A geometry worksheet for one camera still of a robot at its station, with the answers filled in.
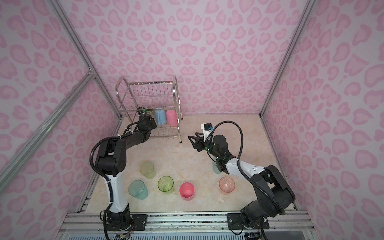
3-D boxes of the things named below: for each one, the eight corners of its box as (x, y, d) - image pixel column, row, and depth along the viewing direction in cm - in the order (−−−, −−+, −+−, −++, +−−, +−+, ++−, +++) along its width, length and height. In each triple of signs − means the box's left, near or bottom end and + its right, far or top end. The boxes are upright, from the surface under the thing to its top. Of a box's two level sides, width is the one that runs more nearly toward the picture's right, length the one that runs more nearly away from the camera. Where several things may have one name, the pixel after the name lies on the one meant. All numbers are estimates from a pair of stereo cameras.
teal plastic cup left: (133, 199, 82) (126, 193, 74) (137, 187, 86) (130, 180, 78) (146, 199, 82) (140, 193, 74) (149, 187, 86) (143, 180, 78)
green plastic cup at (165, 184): (159, 196, 83) (156, 191, 76) (161, 181, 89) (158, 175, 82) (173, 196, 83) (171, 191, 76) (175, 181, 89) (173, 175, 82)
